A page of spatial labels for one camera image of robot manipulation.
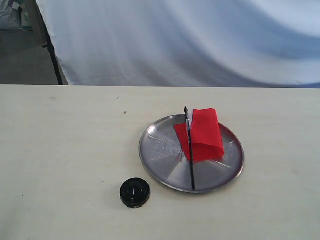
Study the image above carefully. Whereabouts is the white backdrop cloth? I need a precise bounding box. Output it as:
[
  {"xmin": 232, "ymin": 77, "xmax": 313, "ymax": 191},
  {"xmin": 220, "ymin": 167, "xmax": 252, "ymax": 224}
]
[{"xmin": 37, "ymin": 0, "xmax": 320, "ymax": 88}]

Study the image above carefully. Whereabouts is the round black flag base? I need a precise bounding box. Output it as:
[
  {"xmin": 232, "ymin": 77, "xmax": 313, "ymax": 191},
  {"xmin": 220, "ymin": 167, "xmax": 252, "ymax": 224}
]
[{"xmin": 119, "ymin": 177, "xmax": 151, "ymax": 209}]

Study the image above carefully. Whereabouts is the white sack in background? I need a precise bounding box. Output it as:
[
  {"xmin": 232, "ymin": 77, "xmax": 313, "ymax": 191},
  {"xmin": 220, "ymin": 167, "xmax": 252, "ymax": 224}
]
[{"xmin": 0, "ymin": 0, "xmax": 33, "ymax": 32}]

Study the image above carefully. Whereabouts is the red white flag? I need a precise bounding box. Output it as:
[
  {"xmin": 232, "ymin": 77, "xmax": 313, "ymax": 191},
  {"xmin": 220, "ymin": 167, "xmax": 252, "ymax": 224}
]
[{"xmin": 173, "ymin": 107, "xmax": 225, "ymax": 191}]

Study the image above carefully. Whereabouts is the round steel plate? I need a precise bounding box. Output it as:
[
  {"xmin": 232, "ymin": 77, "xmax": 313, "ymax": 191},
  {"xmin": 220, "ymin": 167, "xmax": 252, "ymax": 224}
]
[{"xmin": 139, "ymin": 114, "xmax": 245, "ymax": 194}]

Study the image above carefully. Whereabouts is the black backdrop stand pole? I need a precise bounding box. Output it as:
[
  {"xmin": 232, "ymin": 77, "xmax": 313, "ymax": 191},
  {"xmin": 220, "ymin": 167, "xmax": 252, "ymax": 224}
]
[{"xmin": 35, "ymin": 1, "xmax": 64, "ymax": 86}]

